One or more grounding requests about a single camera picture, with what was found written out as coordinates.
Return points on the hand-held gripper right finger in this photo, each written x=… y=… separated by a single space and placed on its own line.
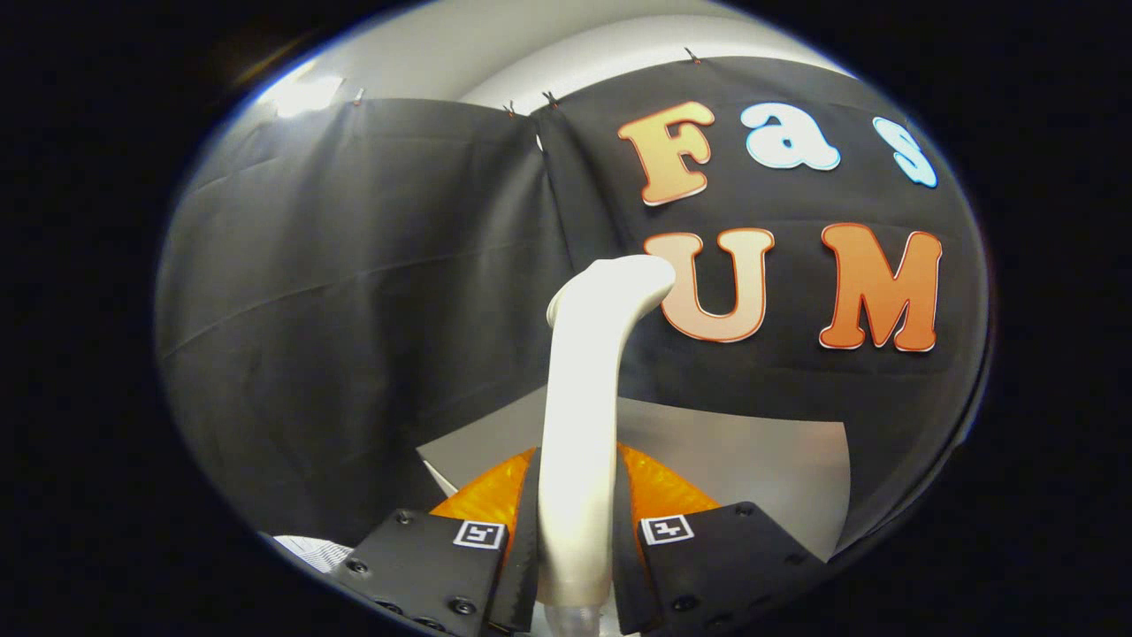
x=725 y=566

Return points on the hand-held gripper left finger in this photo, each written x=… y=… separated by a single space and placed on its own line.
x=433 y=566

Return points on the white garment steamer head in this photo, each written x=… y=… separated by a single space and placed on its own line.
x=579 y=425

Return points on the drawer cabinet with dark top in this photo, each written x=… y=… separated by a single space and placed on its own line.
x=752 y=460

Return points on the striped white cloth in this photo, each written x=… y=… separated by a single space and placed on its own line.
x=314 y=553

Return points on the long ceiling strip light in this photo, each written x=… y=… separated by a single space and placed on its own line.
x=305 y=95

